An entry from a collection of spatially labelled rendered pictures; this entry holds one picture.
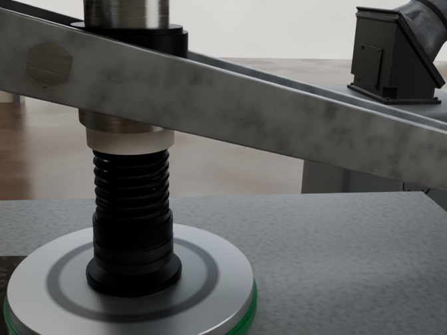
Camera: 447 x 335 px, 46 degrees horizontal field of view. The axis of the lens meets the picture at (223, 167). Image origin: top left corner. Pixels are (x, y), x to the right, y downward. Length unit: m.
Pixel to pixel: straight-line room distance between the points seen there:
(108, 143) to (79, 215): 0.27
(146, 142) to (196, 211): 0.28
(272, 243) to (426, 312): 0.18
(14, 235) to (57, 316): 0.22
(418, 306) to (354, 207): 0.23
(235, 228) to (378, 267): 0.17
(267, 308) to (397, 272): 0.15
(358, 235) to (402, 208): 0.12
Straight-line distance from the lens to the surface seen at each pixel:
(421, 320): 0.51
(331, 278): 0.54
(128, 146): 0.40
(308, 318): 0.48
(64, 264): 0.51
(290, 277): 0.54
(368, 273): 0.56
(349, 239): 0.63
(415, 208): 0.74
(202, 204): 0.69
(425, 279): 0.57
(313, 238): 0.62
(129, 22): 0.39
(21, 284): 0.49
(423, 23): 1.50
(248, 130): 0.39
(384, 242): 0.63
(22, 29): 0.36
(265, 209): 0.68
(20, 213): 0.69
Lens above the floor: 1.14
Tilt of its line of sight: 19 degrees down
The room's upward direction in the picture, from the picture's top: 2 degrees clockwise
